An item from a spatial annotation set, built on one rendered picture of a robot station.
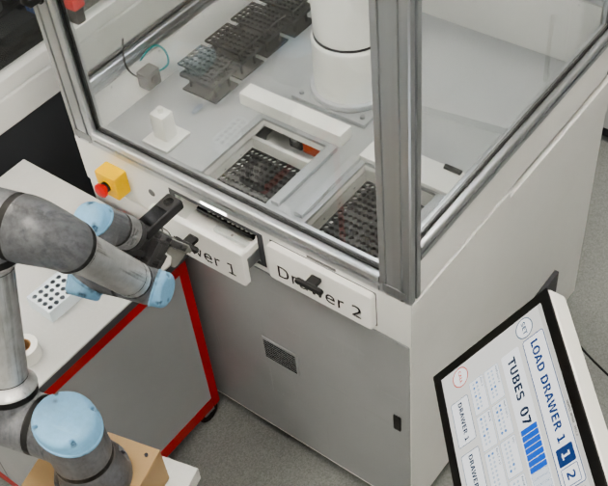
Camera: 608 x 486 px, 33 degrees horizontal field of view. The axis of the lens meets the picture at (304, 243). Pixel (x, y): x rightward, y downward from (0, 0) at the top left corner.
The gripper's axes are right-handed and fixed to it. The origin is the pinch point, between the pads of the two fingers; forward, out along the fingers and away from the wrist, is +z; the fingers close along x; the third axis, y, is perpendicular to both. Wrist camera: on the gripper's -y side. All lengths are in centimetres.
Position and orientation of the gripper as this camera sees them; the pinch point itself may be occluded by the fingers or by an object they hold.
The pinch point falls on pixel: (182, 244)
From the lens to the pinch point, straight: 234.3
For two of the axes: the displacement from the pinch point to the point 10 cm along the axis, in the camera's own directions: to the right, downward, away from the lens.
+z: 4.1, 2.1, 8.9
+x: 7.9, 4.0, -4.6
